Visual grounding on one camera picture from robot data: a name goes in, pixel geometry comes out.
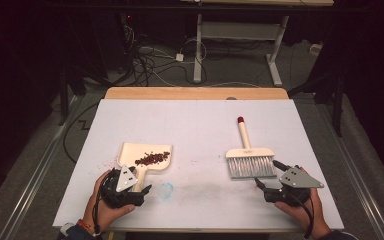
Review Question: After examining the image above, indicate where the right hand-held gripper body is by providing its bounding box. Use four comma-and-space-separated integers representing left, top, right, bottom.
263, 166, 325, 205

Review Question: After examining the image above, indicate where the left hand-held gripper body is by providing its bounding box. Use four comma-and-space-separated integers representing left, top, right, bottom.
99, 164, 147, 210

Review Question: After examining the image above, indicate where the cream plastic dustpan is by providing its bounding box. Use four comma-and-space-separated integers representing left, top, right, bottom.
117, 142, 174, 194

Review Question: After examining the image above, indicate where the pile of red beans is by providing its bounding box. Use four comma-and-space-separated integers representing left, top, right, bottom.
134, 151, 172, 167

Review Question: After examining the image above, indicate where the cream hand brush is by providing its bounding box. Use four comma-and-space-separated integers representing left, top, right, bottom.
225, 116, 278, 180

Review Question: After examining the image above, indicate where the person's left hand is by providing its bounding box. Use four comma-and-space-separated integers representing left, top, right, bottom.
83, 169, 137, 233

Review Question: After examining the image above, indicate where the person's right hand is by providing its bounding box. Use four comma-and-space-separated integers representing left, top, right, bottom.
274, 166, 332, 240

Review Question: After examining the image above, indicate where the white board table cover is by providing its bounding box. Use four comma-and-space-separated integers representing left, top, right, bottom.
52, 98, 345, 232

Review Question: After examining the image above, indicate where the black metal stand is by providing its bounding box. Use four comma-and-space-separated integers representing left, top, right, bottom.
57, 61, 72, 128
287, 64, 345, 138

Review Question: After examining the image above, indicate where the wooden table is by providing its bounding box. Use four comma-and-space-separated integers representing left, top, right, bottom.
53, 86, 345, 234

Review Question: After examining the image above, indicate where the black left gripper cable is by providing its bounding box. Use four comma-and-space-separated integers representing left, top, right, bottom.
92, 171, 116, 236

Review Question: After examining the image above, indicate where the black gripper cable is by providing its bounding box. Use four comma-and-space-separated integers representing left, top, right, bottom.
92, 171, 116, 236
288, 192, 316, 240

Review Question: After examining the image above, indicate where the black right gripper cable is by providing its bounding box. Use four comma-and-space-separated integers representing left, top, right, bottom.
288, 192, 316, 240

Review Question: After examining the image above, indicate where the red bracelet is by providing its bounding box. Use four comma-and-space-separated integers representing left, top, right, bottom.
77, 218, 96, 235

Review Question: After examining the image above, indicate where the metal floor rail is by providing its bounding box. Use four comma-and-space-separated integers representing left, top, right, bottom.
3, 95, 83, 240
315, 102, 384, 240

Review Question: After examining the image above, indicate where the black floor cable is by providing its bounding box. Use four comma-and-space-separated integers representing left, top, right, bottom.
62, 100, 100, 165

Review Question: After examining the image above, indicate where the bundle of floor cables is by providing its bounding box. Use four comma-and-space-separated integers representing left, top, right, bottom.
122, 24, 209, 88

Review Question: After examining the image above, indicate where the white metal desk frame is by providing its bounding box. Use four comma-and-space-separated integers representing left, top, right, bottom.
179, 0, 335, 88

